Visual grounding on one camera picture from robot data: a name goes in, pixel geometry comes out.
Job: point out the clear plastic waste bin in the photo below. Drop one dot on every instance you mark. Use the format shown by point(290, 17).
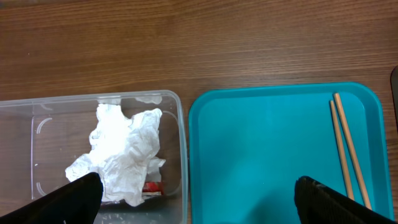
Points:
point(41, 137)

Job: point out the teal serving tray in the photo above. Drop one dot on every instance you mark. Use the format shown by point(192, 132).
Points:
point(248, 147)

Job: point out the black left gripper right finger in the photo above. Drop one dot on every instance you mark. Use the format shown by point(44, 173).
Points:
point(319, 204)

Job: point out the red wrapper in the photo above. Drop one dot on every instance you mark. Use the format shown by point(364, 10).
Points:
point(151, 189)

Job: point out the wooden chopstick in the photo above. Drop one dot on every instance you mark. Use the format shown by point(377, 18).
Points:
point(341, 151)
point(352, 151)

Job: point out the white napkin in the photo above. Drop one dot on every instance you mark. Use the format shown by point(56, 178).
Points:
point(123, 152)

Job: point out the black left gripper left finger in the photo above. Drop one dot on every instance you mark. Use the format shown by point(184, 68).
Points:
point(76, 202)

